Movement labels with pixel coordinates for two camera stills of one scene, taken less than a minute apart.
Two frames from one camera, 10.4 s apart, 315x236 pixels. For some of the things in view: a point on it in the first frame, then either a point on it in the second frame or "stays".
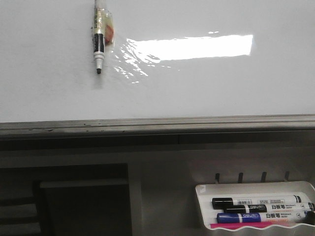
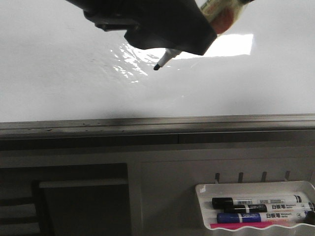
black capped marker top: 220,202 stays
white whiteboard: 169,59 stays
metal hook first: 217,176 stays
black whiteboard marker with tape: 104,33 to 222,14
